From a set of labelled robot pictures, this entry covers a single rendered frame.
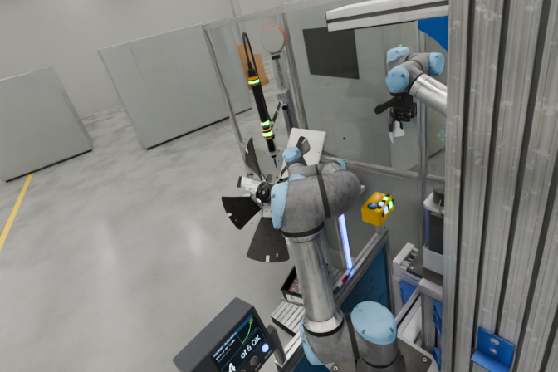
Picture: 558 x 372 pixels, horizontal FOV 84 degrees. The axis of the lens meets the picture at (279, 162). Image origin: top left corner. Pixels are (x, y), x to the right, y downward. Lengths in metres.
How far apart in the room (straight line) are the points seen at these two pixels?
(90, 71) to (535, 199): 13.17
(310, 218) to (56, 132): 7.90
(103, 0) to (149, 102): 7.15
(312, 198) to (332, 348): 0.42
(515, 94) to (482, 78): 0.05
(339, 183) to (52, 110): 7.87
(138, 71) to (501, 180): 6.46
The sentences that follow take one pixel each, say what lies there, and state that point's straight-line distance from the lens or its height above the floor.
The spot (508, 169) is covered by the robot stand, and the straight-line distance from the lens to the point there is 0.68.
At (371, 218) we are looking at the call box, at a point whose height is 1.02.
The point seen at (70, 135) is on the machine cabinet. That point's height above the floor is 0.50.
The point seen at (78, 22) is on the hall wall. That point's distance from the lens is 13.38.
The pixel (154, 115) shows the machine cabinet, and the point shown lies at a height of 0.65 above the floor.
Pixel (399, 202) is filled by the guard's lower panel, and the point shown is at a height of 0.77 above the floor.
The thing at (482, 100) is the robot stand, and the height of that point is 1.86.
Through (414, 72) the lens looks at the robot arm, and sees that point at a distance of 1.09.
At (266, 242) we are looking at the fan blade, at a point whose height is 1.01.
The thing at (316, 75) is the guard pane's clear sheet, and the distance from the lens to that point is 2.10.
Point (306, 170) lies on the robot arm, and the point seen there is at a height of 1.50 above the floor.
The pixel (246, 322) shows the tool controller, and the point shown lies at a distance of 1.09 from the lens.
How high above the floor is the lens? 2.07
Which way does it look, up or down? 27 degrees down
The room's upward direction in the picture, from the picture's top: 14 degrees counter-clockwise
